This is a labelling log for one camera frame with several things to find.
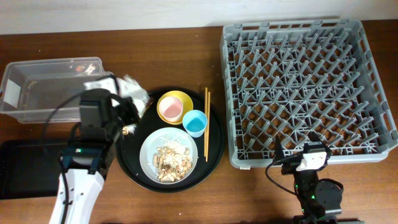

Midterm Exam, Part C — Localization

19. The grey plate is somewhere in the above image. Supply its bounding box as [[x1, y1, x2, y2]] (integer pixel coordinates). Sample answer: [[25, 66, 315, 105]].
[[139, 128, 198, 185]]

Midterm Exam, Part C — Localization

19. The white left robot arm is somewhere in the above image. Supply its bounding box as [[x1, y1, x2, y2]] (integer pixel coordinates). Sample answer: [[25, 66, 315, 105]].
[[50, 94, 145, 223]]

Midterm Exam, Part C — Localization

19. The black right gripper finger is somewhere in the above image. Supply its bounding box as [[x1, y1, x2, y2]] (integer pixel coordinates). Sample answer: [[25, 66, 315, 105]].
[[308, 131, 332, 156], [274, 136, 285, 162]]

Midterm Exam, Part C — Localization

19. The pink cup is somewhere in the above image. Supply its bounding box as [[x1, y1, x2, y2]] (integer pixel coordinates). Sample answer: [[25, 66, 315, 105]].
[[159, 96, 183, 122]]

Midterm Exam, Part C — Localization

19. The blue cup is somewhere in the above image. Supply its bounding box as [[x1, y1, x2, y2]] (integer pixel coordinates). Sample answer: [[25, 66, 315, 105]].
[[182, 110, 207, 138]]

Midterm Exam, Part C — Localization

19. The left wooden chopstick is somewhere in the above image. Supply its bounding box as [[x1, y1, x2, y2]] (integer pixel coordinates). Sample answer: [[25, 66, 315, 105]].
[[203, 86, 208, 158]]

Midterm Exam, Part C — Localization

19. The black rectangular tray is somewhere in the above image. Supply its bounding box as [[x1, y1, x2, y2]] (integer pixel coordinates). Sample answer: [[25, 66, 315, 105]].
[[1, 139, 67, 200]]

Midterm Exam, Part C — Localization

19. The wooden chopstick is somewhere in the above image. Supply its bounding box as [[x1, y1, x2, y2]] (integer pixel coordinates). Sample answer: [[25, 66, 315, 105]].
[[203, 86, 208, 158], [205, 91, 211, 162]]

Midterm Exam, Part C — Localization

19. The yellow bowl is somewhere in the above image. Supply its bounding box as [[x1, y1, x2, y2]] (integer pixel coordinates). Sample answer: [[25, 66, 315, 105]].
[[156, 90, 193, 125]]

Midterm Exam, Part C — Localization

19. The right wooden chopstick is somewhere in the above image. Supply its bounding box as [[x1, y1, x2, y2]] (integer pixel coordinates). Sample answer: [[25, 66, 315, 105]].
[[205, 91, 211, 162]]

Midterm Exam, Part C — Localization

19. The clear plastic bin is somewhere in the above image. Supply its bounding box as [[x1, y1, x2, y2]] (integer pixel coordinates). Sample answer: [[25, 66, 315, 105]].
[[1, 57, 110, 123]]

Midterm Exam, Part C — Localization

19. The peanut shells and rice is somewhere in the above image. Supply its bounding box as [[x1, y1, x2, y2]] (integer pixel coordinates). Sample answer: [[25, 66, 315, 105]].
[[152, 139, 193, 183]]

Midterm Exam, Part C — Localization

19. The grey dishwasher rack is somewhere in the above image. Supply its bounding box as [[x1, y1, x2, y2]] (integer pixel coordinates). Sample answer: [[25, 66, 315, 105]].
[[220, 19, 397, 169]]

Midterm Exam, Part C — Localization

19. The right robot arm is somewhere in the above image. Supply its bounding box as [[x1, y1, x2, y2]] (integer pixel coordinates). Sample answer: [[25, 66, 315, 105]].
[[272, 131, 344, 224]]

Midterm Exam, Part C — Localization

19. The white tissue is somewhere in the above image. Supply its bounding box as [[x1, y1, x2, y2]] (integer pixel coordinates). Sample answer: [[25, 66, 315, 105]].
[[84, 75, 150, 135]]

